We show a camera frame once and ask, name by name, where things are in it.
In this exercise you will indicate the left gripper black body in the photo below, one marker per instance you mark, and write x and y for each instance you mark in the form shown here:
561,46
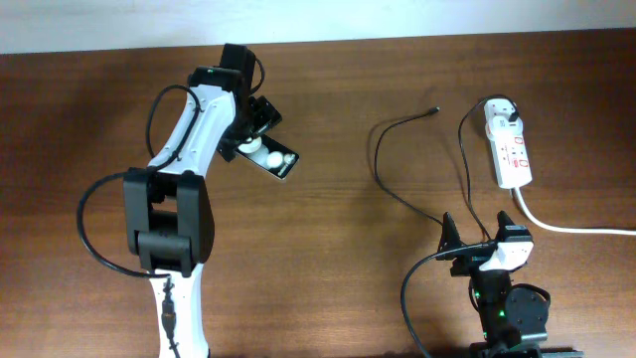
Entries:
239,130

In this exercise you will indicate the white USB charger plug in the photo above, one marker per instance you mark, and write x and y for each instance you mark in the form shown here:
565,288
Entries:
499,127

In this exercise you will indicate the black Samsung flip smartphone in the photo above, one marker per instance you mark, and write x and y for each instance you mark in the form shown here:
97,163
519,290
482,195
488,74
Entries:
269,155

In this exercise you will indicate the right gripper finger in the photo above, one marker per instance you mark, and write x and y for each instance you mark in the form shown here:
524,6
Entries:
506,227
450,239

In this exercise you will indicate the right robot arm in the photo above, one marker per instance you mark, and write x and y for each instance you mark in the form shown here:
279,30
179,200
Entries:
513,316

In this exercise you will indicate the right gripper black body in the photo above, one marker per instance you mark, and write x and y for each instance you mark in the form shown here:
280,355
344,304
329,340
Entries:
469,262

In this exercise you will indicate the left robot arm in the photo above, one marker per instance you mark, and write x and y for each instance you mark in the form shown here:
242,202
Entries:
169,220

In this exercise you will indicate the white power strip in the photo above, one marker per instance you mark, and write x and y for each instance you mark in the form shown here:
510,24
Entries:
510,155

